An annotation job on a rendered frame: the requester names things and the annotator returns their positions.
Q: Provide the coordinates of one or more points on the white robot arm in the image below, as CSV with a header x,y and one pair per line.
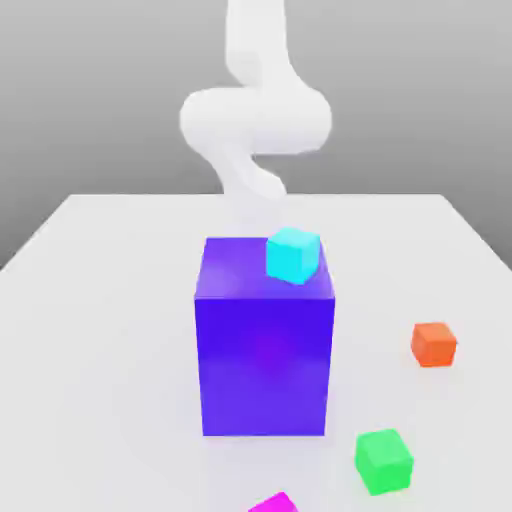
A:
x,y
256,116

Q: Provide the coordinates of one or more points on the small cyan cube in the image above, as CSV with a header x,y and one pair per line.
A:
x,y
292,258

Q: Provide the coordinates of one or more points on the small orange cube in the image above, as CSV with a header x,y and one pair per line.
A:
x,y
434,346

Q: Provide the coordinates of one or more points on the small green cube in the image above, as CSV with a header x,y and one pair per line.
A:
x,y
384,462

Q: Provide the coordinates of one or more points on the small magenta cube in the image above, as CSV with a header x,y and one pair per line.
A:
x,y
276,504

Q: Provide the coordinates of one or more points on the large purple box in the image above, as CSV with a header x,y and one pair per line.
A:
x,y
264,360

